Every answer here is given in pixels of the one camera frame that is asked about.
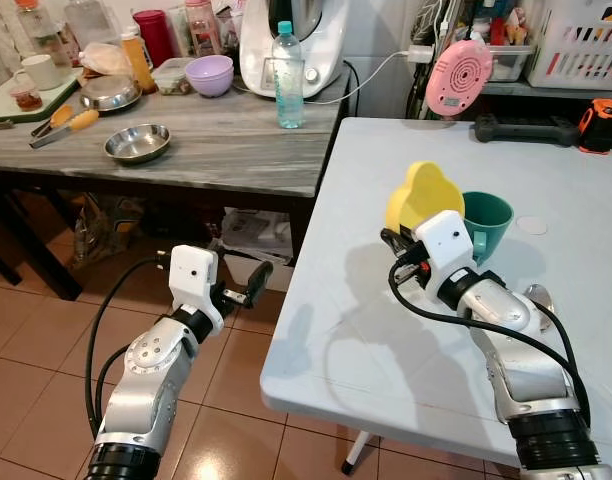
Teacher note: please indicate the yellow plastic bowl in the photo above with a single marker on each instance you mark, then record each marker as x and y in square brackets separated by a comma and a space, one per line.
[423, 192]

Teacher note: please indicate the white cardboard box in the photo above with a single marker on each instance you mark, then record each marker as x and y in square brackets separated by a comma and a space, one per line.
[256, 240]

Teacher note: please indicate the green plastic cup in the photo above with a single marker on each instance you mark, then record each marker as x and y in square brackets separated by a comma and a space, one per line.
[488, 225]

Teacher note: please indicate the metal spoon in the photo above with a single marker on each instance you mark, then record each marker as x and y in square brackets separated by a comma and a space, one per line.
[541, 298]

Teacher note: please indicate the clear plastic bag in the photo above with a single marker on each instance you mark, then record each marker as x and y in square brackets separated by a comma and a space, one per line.
[106, 230]

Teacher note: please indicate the black bar tool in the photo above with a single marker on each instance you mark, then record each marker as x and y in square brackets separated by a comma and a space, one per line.
[526, 130]

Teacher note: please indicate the pink round device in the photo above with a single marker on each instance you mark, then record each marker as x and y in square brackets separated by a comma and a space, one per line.
[458, 78]

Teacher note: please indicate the empty steel bowl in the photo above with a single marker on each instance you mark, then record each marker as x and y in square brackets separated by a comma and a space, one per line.
[137, 144]

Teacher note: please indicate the clear plastic water bottle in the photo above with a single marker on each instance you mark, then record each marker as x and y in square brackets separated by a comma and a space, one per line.
[289, 90]

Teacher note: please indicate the white charger plug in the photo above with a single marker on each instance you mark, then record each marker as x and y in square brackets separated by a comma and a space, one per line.
[422, 54]

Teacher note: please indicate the white table leg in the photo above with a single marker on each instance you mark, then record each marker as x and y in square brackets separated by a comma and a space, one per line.
[356, 452]

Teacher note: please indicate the white kitchen appliance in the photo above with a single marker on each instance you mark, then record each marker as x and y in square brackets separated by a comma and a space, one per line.
[321, 50]

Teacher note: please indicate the purple bowl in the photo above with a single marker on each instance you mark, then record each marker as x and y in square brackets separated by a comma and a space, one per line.
[209, 76]

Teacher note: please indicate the clear storage box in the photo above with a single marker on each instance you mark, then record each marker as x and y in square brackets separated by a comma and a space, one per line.
[510, 64]

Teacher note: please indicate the clear plastic food container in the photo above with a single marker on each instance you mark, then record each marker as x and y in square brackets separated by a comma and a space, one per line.
[172, 78]

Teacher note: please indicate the lidded steel bowl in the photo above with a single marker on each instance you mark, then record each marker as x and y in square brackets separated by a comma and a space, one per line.
[110, 93]

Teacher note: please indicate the orange black tool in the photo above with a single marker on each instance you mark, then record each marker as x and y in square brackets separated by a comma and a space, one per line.
[604, 122]

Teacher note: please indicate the orange sauce bottle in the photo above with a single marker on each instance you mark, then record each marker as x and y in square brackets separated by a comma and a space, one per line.
[138, 62]

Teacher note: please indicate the pink lidded bottle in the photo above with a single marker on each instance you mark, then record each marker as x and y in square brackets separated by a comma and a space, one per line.
[201, 28]

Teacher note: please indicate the plastic bag of bread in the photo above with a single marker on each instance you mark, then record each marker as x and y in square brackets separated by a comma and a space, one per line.
[106, 58]

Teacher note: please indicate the red canister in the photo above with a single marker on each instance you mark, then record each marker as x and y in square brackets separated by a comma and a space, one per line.
[154, 35]

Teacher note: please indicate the white plastic basket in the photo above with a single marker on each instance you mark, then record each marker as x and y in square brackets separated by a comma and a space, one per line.
[581, 50]

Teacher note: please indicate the small glass jar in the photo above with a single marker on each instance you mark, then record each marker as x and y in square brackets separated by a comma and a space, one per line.
[28, 98]

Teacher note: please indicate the white mug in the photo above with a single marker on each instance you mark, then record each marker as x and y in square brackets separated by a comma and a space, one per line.
[42, 72]

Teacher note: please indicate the clear glass jar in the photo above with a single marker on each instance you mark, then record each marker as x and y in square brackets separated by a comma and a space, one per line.
[89, 20]

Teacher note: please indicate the orange capped clear bottle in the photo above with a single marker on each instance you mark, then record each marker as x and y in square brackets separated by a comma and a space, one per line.
[38, 35]

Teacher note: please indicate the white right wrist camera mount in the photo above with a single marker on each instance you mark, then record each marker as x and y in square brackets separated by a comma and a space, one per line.
[446, 245]

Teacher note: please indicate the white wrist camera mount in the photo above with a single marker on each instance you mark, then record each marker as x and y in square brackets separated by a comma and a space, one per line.
[191, 275]
[446, 245]

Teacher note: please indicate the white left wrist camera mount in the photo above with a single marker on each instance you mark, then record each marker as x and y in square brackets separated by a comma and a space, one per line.
[191, 275]

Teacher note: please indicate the dark wooden table frame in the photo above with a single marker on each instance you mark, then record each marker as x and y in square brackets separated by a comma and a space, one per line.
[186, 184]

